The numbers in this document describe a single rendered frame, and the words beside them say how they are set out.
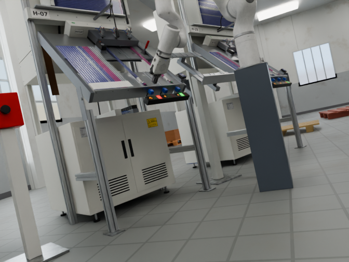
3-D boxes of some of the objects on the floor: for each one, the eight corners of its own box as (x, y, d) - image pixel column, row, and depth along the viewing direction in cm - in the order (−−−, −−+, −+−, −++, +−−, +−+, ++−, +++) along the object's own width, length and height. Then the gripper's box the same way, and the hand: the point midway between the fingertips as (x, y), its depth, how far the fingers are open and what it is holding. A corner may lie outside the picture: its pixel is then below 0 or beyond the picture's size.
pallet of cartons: (168, 144, 950) (164, 131, 950) (193, 139, 918) (191, 126, 918) (151, 150, 836) (148, 135, 835) (180, 144, 803) (177, 129, 803)
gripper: (169, 50, 170) (159, 78, 180) (149, 50, 160) (139, 79, 169) (177, 56, 166) (167, 85, 176) (157, 56, 156) (147, 87, 166)
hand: (155, 79), depth 172 cm, fingers closed
